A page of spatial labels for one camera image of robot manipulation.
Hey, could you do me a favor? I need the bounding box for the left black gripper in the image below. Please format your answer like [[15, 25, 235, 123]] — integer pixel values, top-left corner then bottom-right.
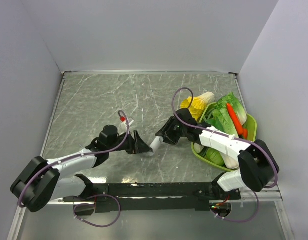
[[107, 130, 152, 155]]

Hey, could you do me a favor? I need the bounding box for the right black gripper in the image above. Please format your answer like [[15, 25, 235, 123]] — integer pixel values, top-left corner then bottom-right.
[[155, 116, 187, 145]]

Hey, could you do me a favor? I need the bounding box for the white remote control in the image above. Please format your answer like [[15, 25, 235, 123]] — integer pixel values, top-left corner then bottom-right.
[[145, 136, 163, 157]]

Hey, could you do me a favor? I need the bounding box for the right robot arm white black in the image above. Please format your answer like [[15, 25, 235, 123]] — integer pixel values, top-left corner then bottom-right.
[[150, 108, 279, 199]]

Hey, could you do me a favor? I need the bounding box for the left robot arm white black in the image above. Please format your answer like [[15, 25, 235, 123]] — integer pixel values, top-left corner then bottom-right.
[[10, 125, 153, 213]]

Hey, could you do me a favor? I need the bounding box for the yellow toy cabbage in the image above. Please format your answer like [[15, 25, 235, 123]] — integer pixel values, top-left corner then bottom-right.
[[180, 92, 215, 121]]

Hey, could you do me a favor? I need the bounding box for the green toy lettuce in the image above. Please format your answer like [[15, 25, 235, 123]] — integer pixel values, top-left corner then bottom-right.
[[206, 108, 238, 137]]

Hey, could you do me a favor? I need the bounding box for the green toy napa cabbage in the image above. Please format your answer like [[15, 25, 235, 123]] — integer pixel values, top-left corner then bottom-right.
[[215, 92, 247, 125]]

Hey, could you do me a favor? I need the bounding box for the orange toy carrot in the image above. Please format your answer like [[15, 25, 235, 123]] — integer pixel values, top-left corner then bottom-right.
[[226, 103, 248, 140]]

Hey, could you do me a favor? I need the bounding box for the green plastic basket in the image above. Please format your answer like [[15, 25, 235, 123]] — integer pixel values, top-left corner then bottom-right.
[[191, 102, 257, 172]]

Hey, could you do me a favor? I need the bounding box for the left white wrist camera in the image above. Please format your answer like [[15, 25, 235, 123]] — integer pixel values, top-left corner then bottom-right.
[[119, 116, 134, 132]]

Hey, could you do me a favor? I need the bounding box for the base left purple cable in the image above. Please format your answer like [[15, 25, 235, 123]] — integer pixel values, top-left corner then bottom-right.
[[72, 193, 121, 228]]

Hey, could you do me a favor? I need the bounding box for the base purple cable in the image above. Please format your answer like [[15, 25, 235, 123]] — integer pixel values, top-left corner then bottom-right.
[[210, 192, 259, 223], [72, 193, 121, 228]]

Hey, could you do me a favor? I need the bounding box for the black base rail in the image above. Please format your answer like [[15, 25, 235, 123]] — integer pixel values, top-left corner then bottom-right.
[[63, 182, 241, 213]]

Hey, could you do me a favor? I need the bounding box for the base right purple cable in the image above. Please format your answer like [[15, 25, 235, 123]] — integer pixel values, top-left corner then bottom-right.
[[210, 192, 259, 223]]

